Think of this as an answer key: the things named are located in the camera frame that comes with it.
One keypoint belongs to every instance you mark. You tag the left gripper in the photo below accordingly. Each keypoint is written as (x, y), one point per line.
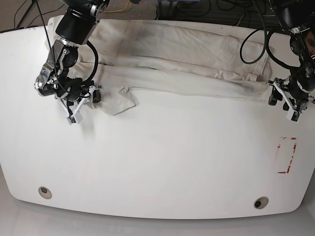
(292, 92)

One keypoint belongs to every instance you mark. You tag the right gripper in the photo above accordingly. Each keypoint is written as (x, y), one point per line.
(76, 93)

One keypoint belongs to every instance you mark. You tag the white t-shirt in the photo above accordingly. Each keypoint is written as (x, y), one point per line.
(185, 59)

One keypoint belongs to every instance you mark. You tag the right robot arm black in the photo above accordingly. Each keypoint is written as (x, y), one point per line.
(74, 29)

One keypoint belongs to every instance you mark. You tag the red tape rectangle marking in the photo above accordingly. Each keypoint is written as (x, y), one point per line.
(285, 154)

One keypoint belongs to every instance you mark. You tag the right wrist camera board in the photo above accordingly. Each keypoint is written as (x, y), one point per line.
(74, 119)

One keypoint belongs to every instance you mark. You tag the right table cable grommet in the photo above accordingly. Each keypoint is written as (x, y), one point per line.
(261, 203)

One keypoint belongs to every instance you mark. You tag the table cable grommet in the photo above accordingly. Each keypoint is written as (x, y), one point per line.
(45, 192)
(261, 203)

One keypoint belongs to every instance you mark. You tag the left table cable grommet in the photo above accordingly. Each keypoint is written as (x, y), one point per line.
(45, 192)

